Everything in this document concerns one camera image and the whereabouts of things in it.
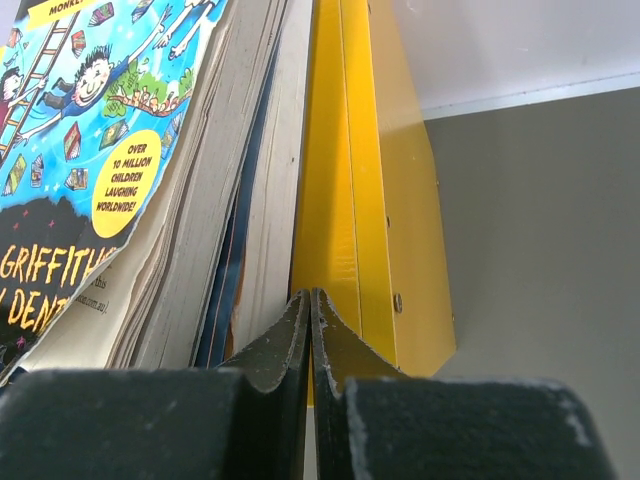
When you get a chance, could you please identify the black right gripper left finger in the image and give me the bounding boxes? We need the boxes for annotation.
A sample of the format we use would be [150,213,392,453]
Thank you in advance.
[1,290,310,479]

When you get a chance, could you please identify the dark blue paperback book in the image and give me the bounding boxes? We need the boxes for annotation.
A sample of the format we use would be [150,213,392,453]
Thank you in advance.
[194,67,274,368]

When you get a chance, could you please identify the black blue treehouse book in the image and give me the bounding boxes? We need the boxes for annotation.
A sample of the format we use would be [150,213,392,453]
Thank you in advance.
[0,0,291,386]

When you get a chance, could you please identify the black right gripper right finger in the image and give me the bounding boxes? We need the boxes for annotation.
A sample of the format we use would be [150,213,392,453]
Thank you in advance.
[310,288,616,479]

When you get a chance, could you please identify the yellow wooden cubby shelf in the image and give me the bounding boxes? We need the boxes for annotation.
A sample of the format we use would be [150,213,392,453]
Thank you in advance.
[291,1,456,377]

